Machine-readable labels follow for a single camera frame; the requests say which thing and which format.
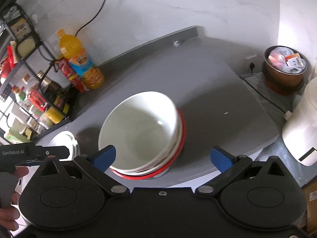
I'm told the brown pot with packets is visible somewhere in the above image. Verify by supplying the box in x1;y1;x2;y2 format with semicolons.
262;46;307;90

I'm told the person's left hand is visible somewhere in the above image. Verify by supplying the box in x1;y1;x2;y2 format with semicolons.
1;167;29;231

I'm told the large soy sauce bottle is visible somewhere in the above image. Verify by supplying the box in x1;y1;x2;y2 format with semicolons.
39;77;70;124

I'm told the white ceramic bowl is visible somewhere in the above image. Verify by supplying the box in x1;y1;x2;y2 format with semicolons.
98;91;180;174
110;116;181;176

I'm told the large flower pattern plate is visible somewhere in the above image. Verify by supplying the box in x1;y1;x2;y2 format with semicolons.
48;131;80;161

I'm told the white ceramic bowl front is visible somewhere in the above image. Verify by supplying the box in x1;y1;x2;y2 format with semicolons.
98;91;180;174

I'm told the orange juice bottle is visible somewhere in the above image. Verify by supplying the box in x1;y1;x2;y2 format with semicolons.
57;29;105;90

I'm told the red and black bowl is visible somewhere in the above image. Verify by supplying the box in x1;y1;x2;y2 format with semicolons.
110;110;187;180

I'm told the black power cable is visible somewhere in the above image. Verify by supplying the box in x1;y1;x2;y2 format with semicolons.
74;0;111;37

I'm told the black metal spice rack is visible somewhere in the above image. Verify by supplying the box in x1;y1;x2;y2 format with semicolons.
1;3;76;143

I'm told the white air fryer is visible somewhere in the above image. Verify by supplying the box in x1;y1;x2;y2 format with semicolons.
282;78;317;166

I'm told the red cola can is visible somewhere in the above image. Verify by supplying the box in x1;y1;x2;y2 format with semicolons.
55;57;89;93

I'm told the cardboard box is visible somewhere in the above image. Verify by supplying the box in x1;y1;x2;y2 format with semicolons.
299;178;317;235

